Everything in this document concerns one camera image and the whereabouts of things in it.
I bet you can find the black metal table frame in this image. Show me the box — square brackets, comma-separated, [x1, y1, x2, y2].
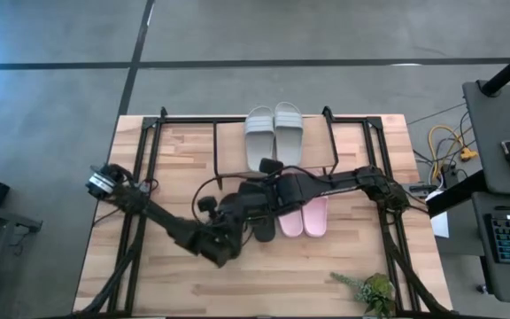
[72, 105, 453, 319]

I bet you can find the black desk beam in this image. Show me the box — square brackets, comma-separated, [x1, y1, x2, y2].
[426, 170, 489, 218]

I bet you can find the pink slide sandal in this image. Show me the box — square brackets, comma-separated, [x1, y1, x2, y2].
[302, 196, 329, 238]
[276, 207, 305, 238]

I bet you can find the green artificial plant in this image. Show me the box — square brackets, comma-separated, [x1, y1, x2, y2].
[328, 270, 398, 319]

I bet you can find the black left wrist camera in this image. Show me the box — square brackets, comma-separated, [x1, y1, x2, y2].
[196, 195, 220, 219]

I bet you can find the yellow cable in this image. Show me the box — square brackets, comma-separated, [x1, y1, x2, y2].
[427, 124, 479, 181]

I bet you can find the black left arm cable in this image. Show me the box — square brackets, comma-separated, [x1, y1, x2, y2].
[190, 175, 239, 222]

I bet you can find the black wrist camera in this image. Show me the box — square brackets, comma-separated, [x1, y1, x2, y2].
[196, 195, 220, 219]
[258, 157, 285, 175]

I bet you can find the black power strip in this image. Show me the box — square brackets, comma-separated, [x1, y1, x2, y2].
[440, 162, 460, 190]

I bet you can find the grey desk top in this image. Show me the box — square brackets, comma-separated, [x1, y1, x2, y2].
[461, 79, 510, 197]
[470, 191, 510, 307]

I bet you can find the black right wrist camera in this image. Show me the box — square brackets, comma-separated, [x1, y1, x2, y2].
[258, 157, 285, 175]

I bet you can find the black slide sandal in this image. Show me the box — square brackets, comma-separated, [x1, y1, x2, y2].
[251, 215, 279, 244]

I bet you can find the grey slide sandal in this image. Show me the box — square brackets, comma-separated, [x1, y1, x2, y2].
[273, 101, 305, 168]
[243, 105, 276, 173]

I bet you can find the white paper sheet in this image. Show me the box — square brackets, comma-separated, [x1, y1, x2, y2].
[427, 189, 451, 239]

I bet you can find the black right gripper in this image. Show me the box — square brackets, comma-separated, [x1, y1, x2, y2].
[236, 172, 316, 221]

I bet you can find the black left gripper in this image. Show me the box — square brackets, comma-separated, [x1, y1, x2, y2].
[190, 192, 247, 269]

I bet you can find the wooden shelf black metal frame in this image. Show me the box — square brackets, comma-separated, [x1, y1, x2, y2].
[212, 105, 341, 190]

